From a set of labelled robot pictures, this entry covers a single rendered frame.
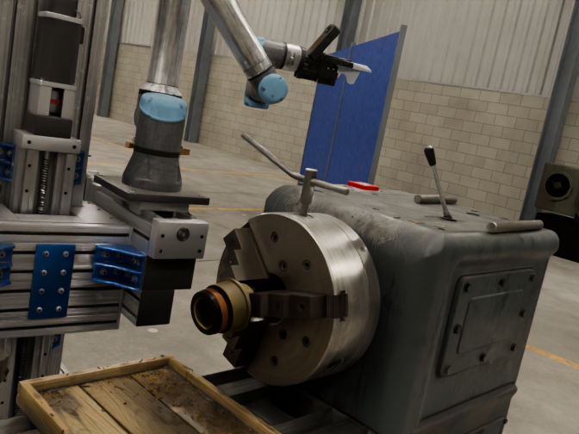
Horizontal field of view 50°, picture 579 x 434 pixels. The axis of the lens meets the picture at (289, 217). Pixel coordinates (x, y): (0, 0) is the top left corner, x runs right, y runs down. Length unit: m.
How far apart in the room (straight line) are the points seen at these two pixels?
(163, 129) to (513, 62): 10.77
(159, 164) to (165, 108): 0.14
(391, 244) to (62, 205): 0.83
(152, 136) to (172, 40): 0.29
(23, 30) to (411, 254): 1.03
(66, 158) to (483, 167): 10.72
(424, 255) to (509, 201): 10.60
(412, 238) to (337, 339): 0.23
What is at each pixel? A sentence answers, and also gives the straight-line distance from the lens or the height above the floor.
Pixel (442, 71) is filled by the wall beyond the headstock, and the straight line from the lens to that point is 12.67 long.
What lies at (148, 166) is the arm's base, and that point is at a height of 1.22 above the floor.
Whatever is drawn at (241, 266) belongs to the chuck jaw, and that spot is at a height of 1.14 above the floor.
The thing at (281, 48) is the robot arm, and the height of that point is 1.58.
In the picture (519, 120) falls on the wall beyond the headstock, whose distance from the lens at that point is 11.75.
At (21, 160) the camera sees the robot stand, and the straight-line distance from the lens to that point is 1.57.
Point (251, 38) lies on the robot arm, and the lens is 1.62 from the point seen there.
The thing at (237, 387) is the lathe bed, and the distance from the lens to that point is 1.28.
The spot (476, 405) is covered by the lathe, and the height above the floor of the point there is 0.86.
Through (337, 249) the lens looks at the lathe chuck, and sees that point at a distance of 1.07.
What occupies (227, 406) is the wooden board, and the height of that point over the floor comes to 0.89.
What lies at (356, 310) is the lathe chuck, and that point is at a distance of 1.07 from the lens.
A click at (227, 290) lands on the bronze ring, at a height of 1.11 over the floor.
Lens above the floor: 1.42
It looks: 10 degrees down
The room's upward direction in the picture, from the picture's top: 11 degrees clockwise
